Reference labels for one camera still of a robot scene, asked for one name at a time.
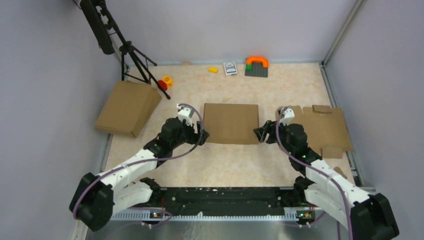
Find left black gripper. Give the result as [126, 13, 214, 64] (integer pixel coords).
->
[170, 118, 209, 149]

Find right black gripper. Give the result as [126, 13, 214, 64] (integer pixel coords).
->
[253, 118, 295, 155]

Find large cardboard box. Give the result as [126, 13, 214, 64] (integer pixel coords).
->
[203, 103, 259, 145]

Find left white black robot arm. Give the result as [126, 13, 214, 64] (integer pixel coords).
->
[69, 117, 209, 231]

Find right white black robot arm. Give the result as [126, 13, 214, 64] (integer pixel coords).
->
[253, 120, 400, 240]

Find folded cardboard box left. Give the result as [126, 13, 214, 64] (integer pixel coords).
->
[94, 81, 162, 138]

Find playing card deck box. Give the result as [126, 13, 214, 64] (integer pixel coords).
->
[223, 61, 238, 76]

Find red yellow toy block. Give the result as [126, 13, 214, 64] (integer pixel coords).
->
[158, 75, 174, 91]

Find flat cardboard sheet right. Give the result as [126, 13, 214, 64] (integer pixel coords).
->
[274, 104, 355, 181]

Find grey plate with orange arch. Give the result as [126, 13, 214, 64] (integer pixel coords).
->
[244, 56, 269, 78]

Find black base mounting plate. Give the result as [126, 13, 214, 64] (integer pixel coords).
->
[136, 187, 319, 221]

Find small yellow block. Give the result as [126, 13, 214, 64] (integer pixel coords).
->
[208, 67, 218, 74]

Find black tripod stand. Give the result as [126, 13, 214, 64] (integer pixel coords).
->
[76, 0, 171, 100]

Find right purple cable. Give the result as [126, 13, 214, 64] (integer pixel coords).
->
[274, 106, 355, 240]

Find purple cable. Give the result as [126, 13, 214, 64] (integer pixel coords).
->
[274, 106, 355, 240]
[72, 103, 205, 229]

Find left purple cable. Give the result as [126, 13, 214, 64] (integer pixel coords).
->
[72, 103, 205, 229]

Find aluminium frame rail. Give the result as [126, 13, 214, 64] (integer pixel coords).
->
[69, 187, 392, 240]

